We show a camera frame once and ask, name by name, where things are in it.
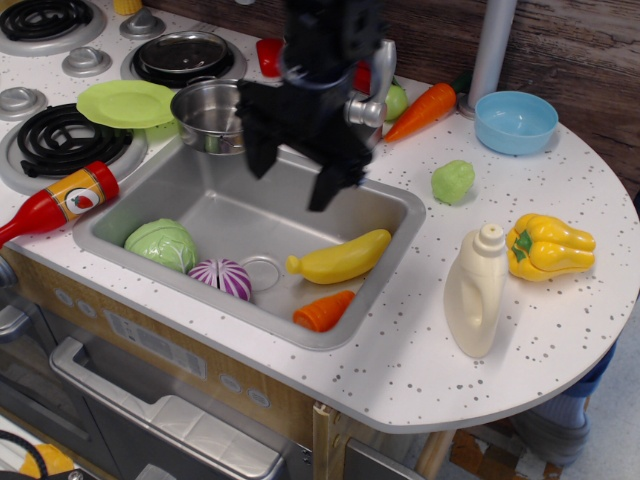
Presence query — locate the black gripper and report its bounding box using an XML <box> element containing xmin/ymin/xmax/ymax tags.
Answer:
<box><xmin>237</xmin><ymin>72</ymin><xmax>372</xmax><ymax>212</ymax></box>

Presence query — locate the light green toy broccoli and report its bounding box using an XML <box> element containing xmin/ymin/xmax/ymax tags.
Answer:
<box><xmin>431</xmin><ymin>160</ymin><xmax>475</xmax><ymax>204</ymax></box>

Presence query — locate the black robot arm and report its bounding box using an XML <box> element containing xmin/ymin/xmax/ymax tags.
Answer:
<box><xmin>237</xmin><ymin>1</ymin><xmax>394</xmax><ymax>212</ymax></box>

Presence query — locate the small steel pot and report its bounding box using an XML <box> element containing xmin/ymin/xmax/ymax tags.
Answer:
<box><xmin>170</xmin><ymin>79</ymin><xmax>245</xmax><ymax>155</ymax></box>

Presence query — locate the glass pot lid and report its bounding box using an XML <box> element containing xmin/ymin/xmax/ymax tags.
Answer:
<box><xmin>137</xmin><ymin>31</ymin><xmax>230</xmax><ymax>73</ymax></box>

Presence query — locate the silver toy faucet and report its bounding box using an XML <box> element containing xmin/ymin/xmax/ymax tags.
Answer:
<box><xmin>274</xmin><ymin>38</ymin><xmax>398</xmax><ymax>168</ymax></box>

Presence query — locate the yellow toy squash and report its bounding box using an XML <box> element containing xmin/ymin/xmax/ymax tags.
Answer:
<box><xmin>285</xmin><ymin>229</ymin><xmax>392</xmax><ymax>285</ymax></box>

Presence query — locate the silver sink basin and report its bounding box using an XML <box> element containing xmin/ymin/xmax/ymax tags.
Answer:
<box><xmin>73</xmin><ymin>139</ymin><xmax>426</xmax><ymax>350</ymax></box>

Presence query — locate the red toy pepper piece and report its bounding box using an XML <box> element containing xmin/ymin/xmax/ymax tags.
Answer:
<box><xmin>256</xmin><ymin>38</ymin><xmax>285</xmax><ymax>79</ymax></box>

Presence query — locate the green toy apple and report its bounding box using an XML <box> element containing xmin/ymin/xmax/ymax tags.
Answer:
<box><xmin>385</xmin><ymin>84</ymin><xmax>409</xmax><ymax>122</ymax></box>

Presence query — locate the purple striped toy onion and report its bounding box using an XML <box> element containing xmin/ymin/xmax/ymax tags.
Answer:
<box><xmin>188</xmin><ymin>259</ymin><xmax>253</xmax><ymax>301</ymax></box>

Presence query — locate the orange toy carrot half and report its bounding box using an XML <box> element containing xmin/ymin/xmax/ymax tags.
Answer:
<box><xmin>292</xmin><ymin>290</ymin><xmax>355</xmax><ymax>333</ymax></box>

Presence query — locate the green toy cabbage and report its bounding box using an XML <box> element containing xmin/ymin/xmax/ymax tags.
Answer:
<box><xmin>124</xmin><ymin>219</ymin><xmax>198</xmax><ymax>274</ymax></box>

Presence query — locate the whole orange toy carrot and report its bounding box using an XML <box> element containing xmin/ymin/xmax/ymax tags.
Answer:
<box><xmin>384</xmin><ymin>83</ymin><xmax>457</xmax><ymax>143</ymax></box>

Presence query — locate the light green plastic plate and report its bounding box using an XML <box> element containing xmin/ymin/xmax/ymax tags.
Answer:
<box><xmin>76</xmin><ymin>80</ymin><xmax>175</xmax><ymax>129</ymax></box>

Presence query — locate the silver stove knob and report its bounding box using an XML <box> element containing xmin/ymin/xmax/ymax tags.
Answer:
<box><xmin>0</xmin><ymin>87</ymin><xmax>48</xmax><ymax>121</ymax></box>
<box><xmin>62</xmin><ymin>46</ymin><xmax>112</xmax><ymax>78</ymax></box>
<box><xmin>119</xmin><ymin>7</ymin><xmax>166</xmax><ymax>41</ymax></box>

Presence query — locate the cream plastic bottle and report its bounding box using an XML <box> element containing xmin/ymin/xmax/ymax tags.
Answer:
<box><xmin>443</xmin><ymin>223</ymin><xmax>508</xmax><ymax>358</ymax></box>

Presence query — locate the light blue plastic bowl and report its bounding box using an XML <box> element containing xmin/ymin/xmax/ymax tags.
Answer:
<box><xmin>474</xmin><ymin>91</ymin><xmax>559</xmax><ymax>155</ymax></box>

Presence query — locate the yellow toy corn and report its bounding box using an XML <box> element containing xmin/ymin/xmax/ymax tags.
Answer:
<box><xmin>113</xmin><ymin>0</ymin><xmax>143</xmax><ymax>16</ymax></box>

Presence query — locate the grey vertical pole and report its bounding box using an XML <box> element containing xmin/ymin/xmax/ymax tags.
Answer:
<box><xmin>458</xmin><ymin>0</ymin><xmax>518</xmax><ymax>119</ymax></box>

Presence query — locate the black front stove burner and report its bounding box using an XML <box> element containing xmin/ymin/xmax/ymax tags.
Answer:
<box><xmin>17</xmin><ymin>103</ymin><xmax>134</xmax><ymax>178</ymax></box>

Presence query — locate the black stove burner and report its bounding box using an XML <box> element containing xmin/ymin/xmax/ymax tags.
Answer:
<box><xmin>17</xmin><ymin>103</ymin><xmax>134</xmax><ymax>178</ymax></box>
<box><xmin>1</xmin><ymin>0</ymin><xmax>94</xmax><ymax>41</ymax></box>

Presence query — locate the red toy ketchup bottle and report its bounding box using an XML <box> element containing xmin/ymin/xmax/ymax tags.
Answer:
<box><xmin>1</xmin><ymin>161</ymin><xmax>119</xmax><ymax>246</ymax></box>

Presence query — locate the yellow toy bell pepper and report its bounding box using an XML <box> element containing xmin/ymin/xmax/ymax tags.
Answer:
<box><xmin>506</xmin><ymin>213</ymin><xmax>596</xmax><ymax>282</ymax></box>

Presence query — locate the black rear stove burner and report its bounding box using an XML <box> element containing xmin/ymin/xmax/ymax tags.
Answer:
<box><xmin>1</xmin><ymin>0</ymin><xmax>94</xmax><ymax>41</ymax></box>

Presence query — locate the yellow object bottom left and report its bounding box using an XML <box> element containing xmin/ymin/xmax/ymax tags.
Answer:
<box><xmin>19</xmin><ymin>444</ymin><xmax>75</xmax><ymax>479</ymax></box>

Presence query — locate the silver oven door handle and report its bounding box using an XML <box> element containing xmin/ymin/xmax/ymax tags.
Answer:
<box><xmin>50</xmin><ymin>338</ymin><xmax>288</xmax><ymax>479</ymax></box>

